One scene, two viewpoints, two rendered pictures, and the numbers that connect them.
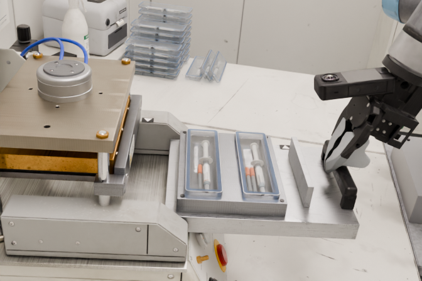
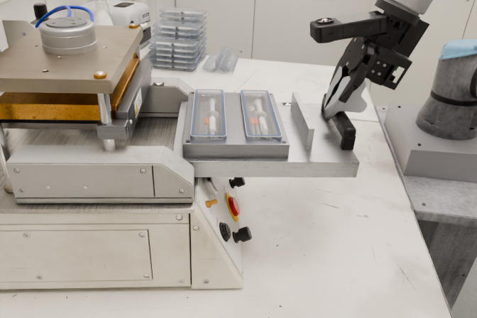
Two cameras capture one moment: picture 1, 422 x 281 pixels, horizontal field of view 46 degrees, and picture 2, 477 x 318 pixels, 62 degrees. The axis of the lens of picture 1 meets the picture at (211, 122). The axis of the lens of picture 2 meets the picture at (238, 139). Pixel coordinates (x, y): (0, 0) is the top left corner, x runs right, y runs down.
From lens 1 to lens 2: 16 cm
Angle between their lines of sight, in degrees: 1
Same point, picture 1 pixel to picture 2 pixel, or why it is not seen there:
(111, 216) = (116, 160)
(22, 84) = (28, 43)
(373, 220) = (372, 174)
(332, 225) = (333, 164)
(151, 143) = (163, 107)
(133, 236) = (138, 178)
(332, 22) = not seen: hidden behind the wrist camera
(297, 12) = (299, 23)
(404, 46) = not seen: outside the picture
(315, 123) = (316, 101)
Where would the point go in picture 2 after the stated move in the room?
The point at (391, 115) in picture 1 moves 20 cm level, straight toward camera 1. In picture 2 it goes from (385, 55) to (370, 103)
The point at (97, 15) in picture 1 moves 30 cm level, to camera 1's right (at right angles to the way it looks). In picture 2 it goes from (123, 18) to (203, 22)
